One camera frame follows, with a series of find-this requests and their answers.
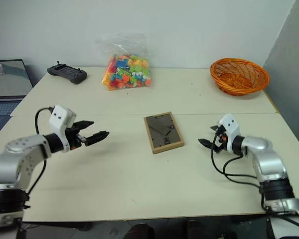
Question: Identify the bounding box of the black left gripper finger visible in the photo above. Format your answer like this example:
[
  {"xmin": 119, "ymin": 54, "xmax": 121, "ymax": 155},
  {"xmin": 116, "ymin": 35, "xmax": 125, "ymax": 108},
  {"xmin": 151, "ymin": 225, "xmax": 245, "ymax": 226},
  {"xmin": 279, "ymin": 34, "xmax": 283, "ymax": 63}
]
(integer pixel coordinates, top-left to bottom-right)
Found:
[
  {"xmin": 85, "ymin": 130, "xmax": 110, "ymax": 147},
  {"xmin": 73, "ymin": 120, "xmax": 95, "ymax": 130}
]

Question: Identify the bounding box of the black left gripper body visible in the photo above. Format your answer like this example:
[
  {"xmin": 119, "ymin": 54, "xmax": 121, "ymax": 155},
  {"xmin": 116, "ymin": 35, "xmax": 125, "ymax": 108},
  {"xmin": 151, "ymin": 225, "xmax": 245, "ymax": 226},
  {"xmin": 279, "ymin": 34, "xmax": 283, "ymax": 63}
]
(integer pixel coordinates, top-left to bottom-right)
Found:
[{"xmin": 65, "ymin": 127, "xmax": 87, "ymax": 151}]

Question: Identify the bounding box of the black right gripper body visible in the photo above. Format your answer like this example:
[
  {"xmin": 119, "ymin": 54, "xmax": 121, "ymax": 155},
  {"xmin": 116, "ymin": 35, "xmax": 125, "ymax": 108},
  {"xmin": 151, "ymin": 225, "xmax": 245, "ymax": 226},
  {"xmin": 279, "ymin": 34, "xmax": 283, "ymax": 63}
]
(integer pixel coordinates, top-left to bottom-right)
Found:
[{"xmin": 212, "ymin": 125, "xmax": 227, "ymax": 154}]

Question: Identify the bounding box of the laptop computer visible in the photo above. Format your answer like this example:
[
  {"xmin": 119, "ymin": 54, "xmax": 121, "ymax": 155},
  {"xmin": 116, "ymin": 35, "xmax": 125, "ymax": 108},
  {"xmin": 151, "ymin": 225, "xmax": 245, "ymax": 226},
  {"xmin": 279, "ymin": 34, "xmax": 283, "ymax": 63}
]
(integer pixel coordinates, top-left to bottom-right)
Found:
[{"xmin": 0, "ymin": 59, "xmax": 34, "ymax": 132}]

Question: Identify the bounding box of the black handheld remote controller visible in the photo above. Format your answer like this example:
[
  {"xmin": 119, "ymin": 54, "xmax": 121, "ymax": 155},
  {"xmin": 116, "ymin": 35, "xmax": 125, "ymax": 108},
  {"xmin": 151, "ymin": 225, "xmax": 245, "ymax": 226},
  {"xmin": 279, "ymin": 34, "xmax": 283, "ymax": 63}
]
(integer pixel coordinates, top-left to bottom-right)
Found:
[{"xmin": 46, "ymin": 60, "xmax": 88, "ymax": 85}]

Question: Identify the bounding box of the orange wicker basket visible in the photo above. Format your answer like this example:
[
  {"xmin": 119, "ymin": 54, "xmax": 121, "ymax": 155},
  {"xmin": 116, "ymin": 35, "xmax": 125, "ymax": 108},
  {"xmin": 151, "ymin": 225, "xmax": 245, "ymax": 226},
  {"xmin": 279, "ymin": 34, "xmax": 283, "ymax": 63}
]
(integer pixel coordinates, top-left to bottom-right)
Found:
[{"xmin": 209, "ymin": 57, "xmax": 271, "ymax": 96}]

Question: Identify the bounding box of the bag of colourful toy blocks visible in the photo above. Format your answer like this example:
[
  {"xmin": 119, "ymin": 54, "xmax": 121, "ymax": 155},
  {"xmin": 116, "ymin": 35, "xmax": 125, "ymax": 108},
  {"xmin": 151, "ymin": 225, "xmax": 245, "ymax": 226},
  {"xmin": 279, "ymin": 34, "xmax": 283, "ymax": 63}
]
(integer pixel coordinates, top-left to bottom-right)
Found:
[{"xmin": 94, "ymin": 32, "xmax": 154, "ymax": 92}]

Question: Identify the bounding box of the dark rounded shape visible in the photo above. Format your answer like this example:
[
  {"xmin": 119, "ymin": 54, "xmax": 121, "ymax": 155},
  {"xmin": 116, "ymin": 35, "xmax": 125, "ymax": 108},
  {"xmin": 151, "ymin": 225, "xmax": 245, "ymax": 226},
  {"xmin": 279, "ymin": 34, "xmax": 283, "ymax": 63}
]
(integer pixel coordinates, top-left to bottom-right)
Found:
[{"xmin": 126, "ymin": 223, "xmax": 155, "ymax": 239}]

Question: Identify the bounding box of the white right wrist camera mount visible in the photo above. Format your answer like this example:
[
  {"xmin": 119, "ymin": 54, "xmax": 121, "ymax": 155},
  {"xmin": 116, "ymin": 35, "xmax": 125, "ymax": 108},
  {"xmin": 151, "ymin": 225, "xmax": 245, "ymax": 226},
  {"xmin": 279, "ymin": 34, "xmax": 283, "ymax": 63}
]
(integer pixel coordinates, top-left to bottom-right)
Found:
[{"xmin": 219, "ymin": 113, "xmax": 240, "ymax": 153}]

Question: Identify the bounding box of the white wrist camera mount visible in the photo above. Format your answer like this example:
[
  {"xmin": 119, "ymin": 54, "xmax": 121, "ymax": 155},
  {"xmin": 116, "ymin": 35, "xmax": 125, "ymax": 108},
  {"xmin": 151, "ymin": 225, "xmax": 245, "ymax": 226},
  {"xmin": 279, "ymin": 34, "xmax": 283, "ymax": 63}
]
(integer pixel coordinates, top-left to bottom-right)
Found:
[
  {"xmin": 49, "ymin": 105, "xmax": 77, "ymax": 153},
  {"xmin": 219, "ymin": 113, "xmax": 240, "ymax": 153}
]

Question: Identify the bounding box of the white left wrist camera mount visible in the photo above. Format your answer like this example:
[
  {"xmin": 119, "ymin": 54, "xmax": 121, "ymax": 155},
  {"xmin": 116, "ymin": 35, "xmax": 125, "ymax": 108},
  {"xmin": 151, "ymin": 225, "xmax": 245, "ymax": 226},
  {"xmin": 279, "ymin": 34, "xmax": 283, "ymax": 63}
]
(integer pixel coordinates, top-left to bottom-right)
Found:
[{"xmin": 49, "ymin": 105, "xmax": 77, "ymax": 153}]

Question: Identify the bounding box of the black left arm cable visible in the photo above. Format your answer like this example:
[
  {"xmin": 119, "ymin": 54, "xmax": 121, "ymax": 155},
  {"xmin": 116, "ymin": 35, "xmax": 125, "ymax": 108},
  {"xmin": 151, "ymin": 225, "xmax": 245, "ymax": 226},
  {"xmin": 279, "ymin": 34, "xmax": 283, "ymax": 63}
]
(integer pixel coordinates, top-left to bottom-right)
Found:
[{"xmin": 26, "ymin": 107, "xmax": 53, "ymax": 200}]

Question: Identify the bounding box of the wooden picture frame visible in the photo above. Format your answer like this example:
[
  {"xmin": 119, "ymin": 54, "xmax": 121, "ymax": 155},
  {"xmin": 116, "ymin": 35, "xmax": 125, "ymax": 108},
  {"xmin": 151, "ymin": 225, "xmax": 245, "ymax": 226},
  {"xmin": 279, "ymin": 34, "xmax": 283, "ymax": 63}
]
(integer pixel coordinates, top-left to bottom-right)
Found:
[{"xmin": 143, "ymin": 111, "xmax": 185, "ymax": 155}]

